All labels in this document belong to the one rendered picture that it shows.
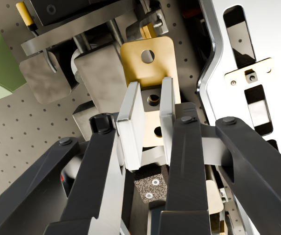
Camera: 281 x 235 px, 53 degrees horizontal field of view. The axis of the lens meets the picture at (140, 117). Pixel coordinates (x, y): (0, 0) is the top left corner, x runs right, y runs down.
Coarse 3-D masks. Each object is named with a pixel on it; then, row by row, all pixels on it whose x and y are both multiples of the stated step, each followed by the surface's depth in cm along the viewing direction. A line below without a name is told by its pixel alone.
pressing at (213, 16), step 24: (216, 0) 44; (240, 0) 44; (264, 0) 44; (216, 24) 45; (264, 24) 45; (216, 48) 47; (264, 48) 47; (216, 72) 49; (216, 96) 51; (240, 96) 50; (264, 96) 50; (240, 216) 61
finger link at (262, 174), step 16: (224, 128) 12; (240, 128) 12; (240, 144) 10; (256, 144) 10; (240, 160) 10; (256, 160) 9; (272, 160) 9; (224, 176) 12; (240, 176) 10; (256, 176) 9; (272, 176) 8; (240, 192) 11; (256, 192) 9; (272, 192) 8; (256, 208) 9; (272, 208) 8; (256, 224) 10; (272, 224) 8
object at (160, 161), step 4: (160, 156) 47; (164, 156) 47; (152, 160) 47; (156, 160) 47; (160, 160) 47; (164, 160) 47; (144, 164) 48; (148, 164) 48; (152, 164) 48; (156, 164) 48; (160, 164) 48; (140, 168) 48; (144, 168) 48; (148, 168) 48; (132, 172) 49; (136, 172) 49
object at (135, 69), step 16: (128, 48) 20; (144, 48) 20; (160, 48) 20; (128, 64) 20; (144, 64) 20; (160, 64) 20; (128, 80) 21; (144, 80) 21; (160, 80) 21; (176, 80) 21; (144, 96) 20; (160, 96) 20; (176, 96) 21; (144, 128) 22; (144, 144) 23; (160, 144) 23
